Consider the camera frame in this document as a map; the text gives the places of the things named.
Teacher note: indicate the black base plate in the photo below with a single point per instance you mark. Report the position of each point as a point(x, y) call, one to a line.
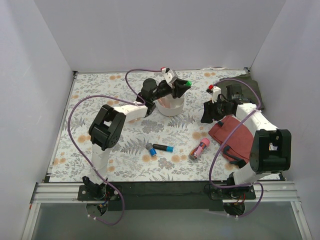
point(167, 195)

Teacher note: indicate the blue and grey cap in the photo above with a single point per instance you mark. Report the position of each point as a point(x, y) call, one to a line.
point(151, 149)

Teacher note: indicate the floral patterned mat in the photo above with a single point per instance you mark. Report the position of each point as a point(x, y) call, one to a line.
point(129, 160)

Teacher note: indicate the aluminium frame rail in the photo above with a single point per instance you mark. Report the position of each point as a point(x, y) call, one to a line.
point(187, 210)

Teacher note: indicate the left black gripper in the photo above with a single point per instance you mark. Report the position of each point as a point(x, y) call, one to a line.
point(175, 86)

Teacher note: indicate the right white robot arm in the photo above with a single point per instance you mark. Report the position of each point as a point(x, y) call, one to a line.
point(271, 148)

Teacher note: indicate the blue-capped black highlighter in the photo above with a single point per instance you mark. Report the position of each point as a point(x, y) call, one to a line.
point(163, 147)

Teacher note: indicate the red cloth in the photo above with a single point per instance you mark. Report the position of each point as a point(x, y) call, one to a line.
point(238, 147)

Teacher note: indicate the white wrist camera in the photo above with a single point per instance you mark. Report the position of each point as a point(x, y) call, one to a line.
point(169, 75)
point(215, 92)

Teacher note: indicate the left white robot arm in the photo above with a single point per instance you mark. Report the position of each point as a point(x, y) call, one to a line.
point(105, 131)

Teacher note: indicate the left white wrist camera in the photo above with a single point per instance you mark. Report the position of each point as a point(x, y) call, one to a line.
point(169, 75)

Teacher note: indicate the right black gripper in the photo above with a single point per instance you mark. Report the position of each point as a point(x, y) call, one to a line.
point(213, 111)

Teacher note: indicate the white round compartment organizer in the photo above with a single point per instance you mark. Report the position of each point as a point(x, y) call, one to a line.
point(177, 105)

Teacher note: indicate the dark green cloth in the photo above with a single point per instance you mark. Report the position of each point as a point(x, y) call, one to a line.
point(252, 85)

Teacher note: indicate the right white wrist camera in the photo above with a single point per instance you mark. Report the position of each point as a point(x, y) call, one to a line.
point(215, 92)

